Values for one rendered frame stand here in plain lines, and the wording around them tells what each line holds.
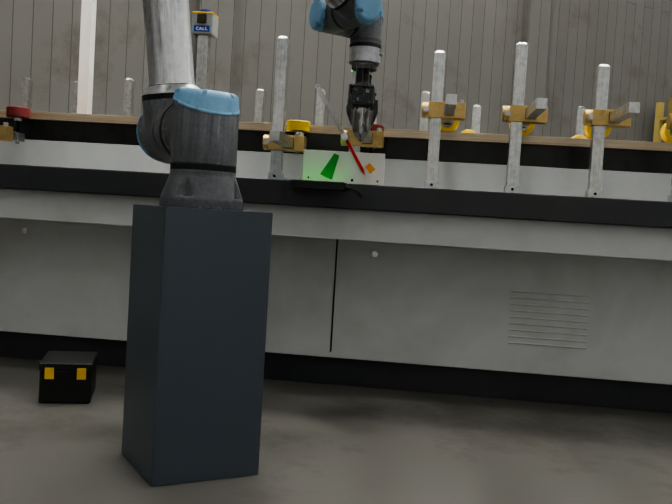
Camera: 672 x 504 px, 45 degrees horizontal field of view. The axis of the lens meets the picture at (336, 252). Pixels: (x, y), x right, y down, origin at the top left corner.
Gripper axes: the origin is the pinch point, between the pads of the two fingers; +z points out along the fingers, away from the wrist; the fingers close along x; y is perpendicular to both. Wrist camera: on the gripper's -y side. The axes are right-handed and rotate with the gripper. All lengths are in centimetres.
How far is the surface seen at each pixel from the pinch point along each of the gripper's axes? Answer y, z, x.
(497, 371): -51, 72, 47
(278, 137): 0.0, 1.2, -23.8
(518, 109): -24, -14, 46
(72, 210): -27, 26, -97
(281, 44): -24.2, -30.9, -29.3
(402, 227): -27.5, 24.8, 12.6
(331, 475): 46, 84, 2
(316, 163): -24.5, 6.2, -15.8
